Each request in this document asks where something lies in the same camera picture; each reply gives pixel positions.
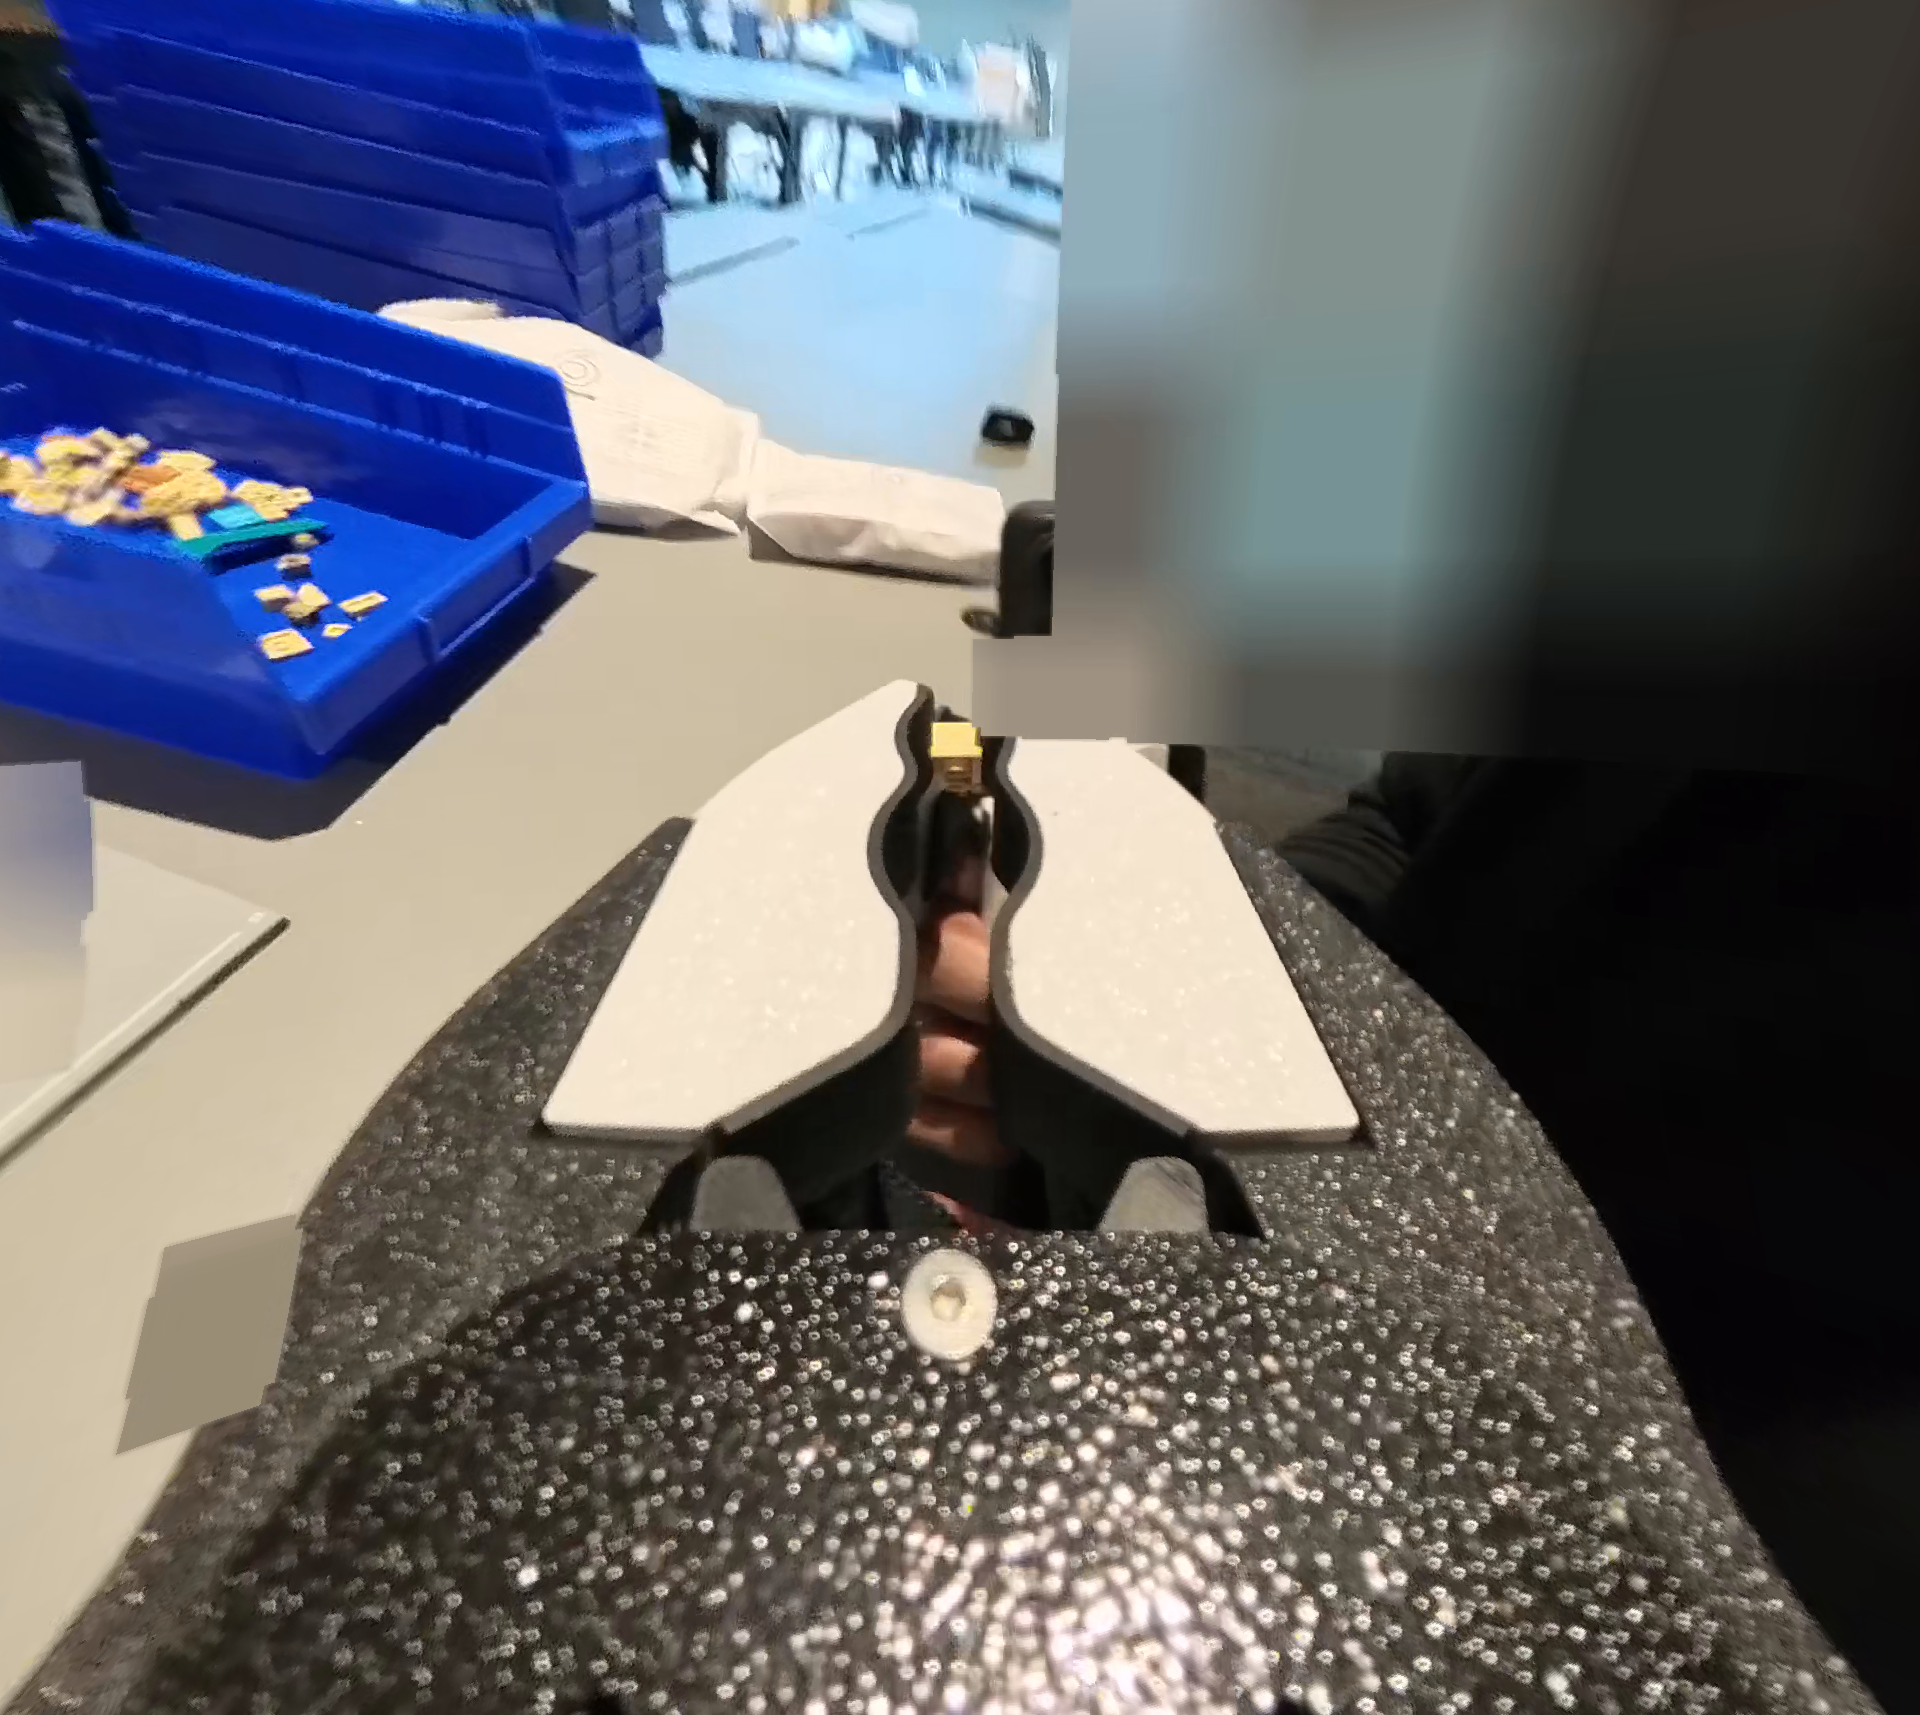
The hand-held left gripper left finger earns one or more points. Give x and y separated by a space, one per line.
735 981

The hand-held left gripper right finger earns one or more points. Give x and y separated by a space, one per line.
1171 981

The small yellow brick assembly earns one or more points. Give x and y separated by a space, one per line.
954 748

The grey desk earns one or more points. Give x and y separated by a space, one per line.
451 815

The person's right hand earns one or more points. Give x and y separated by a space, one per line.
954 1070

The white plastic bag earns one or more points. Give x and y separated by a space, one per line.
885 516
646 425

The long white office table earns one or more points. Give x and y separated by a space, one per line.
841 95

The blue plastic bin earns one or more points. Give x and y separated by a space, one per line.
451 425
389 124

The white flat board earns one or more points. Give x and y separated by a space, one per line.
90 966

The pile of toy bricks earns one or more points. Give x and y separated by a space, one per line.
181 501

